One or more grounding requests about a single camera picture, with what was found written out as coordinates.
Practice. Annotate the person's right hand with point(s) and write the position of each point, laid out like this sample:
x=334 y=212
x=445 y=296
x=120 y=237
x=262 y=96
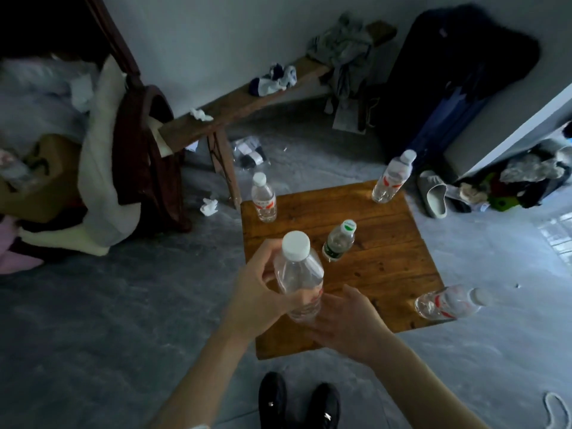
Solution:
x=348 y=328

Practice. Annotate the crumpled white tissue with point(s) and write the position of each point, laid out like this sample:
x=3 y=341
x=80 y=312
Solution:
x=200 y=114
x=208 y=206

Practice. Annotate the black jacket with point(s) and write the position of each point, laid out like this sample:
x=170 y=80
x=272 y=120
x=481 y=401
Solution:
x=464 y=53

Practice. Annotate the gray slipper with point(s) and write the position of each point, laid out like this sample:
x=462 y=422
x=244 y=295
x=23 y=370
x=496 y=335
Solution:
x=432 y=194

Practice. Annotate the long wooden bench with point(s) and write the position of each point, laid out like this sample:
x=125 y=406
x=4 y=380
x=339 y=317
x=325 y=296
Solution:
x=232 y=102

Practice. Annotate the black shoe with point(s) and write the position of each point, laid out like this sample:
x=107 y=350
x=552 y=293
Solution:
x=325 y=406
x=272 y=399

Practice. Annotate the heap of white crumpled sheets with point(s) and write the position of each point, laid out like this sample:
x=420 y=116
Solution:
x=35 y=93

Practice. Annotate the cream cushion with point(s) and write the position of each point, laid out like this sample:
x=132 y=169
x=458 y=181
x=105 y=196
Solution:
x=103 y=174

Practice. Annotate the crumpled clear plastic bottle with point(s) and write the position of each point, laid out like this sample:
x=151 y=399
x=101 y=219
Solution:
x=11 y=167

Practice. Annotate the brown cardboard box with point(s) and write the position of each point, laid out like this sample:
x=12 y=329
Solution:
x=49 y=192

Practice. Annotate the person's left forearm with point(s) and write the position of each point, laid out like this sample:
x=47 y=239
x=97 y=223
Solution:
x=201 y=384

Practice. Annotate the dark blue suitcase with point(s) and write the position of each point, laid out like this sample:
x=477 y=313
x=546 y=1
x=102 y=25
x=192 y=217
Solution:
x=440 y=120

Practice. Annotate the person's right forearm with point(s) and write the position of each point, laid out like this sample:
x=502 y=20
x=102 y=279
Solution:
x=415 y=388

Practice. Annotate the green label water bottle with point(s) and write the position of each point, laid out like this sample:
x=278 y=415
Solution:
x=337 y=243

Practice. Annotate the white and navy socks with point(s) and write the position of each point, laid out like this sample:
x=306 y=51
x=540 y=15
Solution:
x=275 y=80

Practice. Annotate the pile of clothes and shoes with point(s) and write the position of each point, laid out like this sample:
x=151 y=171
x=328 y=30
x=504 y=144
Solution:
x=523 y=178

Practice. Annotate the person's left hand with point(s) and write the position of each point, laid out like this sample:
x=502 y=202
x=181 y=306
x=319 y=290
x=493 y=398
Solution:
x=254 y=299

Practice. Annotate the gray clothes heap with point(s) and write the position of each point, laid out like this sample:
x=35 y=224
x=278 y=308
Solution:
x=344 y=53

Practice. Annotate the red label water bottle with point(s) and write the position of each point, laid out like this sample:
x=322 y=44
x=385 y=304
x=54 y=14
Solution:
x=297 y=268
x=447 y=302
x=263 y=203
x=393 y=176

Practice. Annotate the wooden folding table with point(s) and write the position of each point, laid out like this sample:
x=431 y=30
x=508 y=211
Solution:
x=380 y=263

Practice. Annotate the pink blanket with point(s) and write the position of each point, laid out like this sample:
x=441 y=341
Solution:
x=18 y=259

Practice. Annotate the clear bag of socks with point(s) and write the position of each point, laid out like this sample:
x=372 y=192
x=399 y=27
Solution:
x=250 y=154

